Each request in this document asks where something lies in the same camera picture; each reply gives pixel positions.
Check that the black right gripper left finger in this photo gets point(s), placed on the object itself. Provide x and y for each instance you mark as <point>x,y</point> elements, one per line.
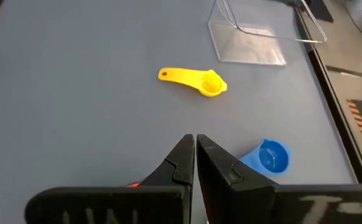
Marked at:
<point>122,205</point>

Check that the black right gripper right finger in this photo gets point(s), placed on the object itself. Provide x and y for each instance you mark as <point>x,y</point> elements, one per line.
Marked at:
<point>246,202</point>

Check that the red measuring cup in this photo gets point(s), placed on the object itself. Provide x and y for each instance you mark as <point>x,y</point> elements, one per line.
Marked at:
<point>133,184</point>

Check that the blue measuring cup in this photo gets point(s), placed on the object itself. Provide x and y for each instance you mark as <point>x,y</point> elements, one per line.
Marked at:
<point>272,157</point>

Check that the yellow measuring cup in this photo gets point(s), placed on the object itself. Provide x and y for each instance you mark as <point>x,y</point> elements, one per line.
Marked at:
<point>209,85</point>

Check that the clear plastic basket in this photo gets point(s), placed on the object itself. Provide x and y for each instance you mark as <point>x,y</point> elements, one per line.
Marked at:
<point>249,46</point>

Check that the grey-blue table mat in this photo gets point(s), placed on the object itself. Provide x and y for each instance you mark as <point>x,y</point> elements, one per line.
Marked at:
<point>75,109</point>

